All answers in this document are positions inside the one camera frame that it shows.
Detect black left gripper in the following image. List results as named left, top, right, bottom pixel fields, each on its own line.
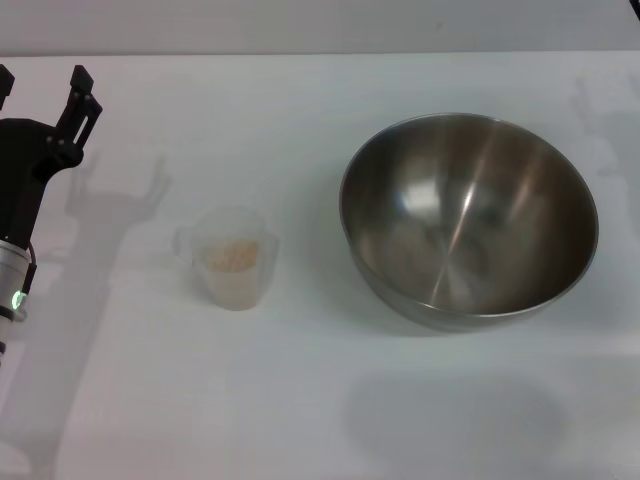
left=0, top=64, right=104, bottom=247

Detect white rice grains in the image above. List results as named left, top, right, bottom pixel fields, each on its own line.
left=201, top=238, right=262, bottom=274

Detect clear plastic measuring cup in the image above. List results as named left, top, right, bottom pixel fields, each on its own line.
left=172, top=207, right=281, bottom=313

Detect stainless steel mixing bowl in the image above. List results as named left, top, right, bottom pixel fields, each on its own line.
left=338, top=112, right=600, bottom=333

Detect grey left gripper cable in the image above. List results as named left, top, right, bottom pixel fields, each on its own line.
left=26, top=241, right=40, bottom=312

